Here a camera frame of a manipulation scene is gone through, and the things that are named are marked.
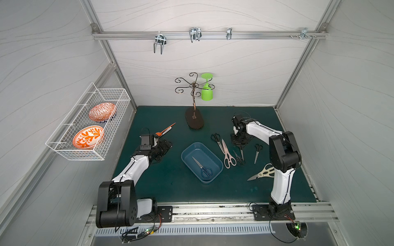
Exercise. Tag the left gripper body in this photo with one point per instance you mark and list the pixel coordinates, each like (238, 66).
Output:
(164, 144)

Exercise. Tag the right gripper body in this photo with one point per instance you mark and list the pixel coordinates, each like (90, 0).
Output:
(239, 141)

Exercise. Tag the black scissors thin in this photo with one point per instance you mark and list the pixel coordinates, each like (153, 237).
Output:
(238, 155)

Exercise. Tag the black scissors large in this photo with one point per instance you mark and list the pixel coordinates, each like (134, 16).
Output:
(216, 137)

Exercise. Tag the blue handled scissors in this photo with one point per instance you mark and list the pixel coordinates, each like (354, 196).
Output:
(206, 172)

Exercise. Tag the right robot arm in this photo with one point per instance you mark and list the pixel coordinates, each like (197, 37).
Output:
(253, 128)

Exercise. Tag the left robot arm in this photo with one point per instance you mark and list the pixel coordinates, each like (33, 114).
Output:
(117, 203)

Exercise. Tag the small black scissors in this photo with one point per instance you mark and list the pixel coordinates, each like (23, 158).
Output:
(258, 148)

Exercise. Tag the blue plastic storage box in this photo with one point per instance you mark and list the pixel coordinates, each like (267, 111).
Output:
(206, 157)

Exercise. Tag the orange plastic spoon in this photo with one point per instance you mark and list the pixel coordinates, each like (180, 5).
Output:
(162, 133)

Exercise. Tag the green table mat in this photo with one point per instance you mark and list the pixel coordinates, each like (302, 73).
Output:
(170, 181)

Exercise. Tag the copper cup holder stand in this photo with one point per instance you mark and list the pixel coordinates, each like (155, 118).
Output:
(193, 116)

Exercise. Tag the green plastic goblet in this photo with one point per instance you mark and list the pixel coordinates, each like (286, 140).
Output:
(206, 93)

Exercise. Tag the red patterned bowl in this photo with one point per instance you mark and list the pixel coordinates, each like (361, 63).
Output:
(103, 112)

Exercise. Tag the orange floral bowl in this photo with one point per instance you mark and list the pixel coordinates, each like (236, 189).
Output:
(88, 137)

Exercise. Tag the metal double hook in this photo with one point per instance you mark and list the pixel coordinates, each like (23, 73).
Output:
(160, 41)

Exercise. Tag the metal hook centre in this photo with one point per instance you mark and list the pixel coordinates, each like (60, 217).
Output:
(195, 34)

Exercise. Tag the metal hook right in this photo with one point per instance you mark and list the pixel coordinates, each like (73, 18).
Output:
(303, 35)

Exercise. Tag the cream handled kitchen scissors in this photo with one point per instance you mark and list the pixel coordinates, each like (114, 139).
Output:
(268, 171)

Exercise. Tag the white wire basket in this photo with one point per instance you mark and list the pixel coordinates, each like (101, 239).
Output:
(77, 119)

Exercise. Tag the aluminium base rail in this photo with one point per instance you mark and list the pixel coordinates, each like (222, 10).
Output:
(218, 213)

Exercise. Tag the small metal bracket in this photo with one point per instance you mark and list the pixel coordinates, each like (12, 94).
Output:
(229, 33)

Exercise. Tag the aluminium top rail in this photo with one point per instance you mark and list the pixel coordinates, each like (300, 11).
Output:
(206, 35)

